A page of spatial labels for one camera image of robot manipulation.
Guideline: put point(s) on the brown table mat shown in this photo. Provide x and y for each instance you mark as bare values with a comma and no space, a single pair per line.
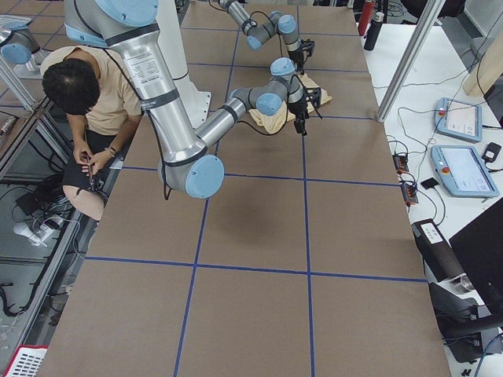
302,264

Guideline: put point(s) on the red bottle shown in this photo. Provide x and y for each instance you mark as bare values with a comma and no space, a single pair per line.
366,13

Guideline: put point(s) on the blue teach pendant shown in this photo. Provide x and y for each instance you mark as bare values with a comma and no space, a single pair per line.
458,119
462,172

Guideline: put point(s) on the black thermos bottle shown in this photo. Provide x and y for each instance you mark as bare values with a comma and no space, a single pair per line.
374,31

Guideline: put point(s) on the seated person beige shirt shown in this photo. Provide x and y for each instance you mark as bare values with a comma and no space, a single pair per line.
93,89

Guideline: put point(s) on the black power adapter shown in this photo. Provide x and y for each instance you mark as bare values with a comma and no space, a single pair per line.
491,152

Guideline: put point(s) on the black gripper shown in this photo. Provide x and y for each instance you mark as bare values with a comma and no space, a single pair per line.
295,57
298,107

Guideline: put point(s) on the orange power strip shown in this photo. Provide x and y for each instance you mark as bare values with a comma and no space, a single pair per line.
401,163
409,192

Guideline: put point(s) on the beige long-sleeve printed shirt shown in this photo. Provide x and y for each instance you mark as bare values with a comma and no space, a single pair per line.
273,123

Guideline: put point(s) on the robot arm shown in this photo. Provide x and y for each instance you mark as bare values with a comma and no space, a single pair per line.
277,24
131,29

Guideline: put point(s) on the aluminium frame post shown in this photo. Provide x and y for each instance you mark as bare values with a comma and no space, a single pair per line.
418,38

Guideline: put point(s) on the black monitor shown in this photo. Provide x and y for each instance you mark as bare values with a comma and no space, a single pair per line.
478,248

